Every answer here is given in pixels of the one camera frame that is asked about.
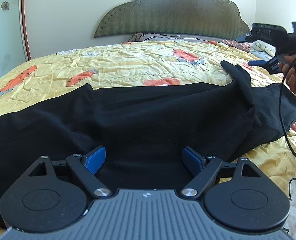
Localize pink cloth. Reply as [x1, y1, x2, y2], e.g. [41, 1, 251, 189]
[222, 39, 252, 52]

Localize white printed cloth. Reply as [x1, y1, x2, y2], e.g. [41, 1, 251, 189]
[249, 41, 279, 61]

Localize black cable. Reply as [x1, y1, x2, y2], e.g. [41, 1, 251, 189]
[280, 58, 296, 174]

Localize flower print wardrobe door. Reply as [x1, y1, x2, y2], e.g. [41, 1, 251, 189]
[0, 0, 31, 90]

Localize grey pillow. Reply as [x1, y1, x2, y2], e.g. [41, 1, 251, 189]
[129, 32, 224, 43]

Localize yellow printed bedspread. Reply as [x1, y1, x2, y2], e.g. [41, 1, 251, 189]
[0, 39, 296, 240]

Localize person's right hand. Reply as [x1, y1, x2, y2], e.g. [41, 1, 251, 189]
[278, 54, 296, 96]

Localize green padded headboard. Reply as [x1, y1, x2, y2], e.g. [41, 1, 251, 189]
[94, 0, 251, 40]

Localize black pants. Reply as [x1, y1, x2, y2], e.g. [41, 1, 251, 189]
[0, 60, 296, 229]

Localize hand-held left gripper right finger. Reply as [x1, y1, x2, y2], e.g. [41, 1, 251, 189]
[180, 146, 264, 199]

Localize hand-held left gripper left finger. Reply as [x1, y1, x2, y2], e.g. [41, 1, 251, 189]
[27, 146, 111, 199]

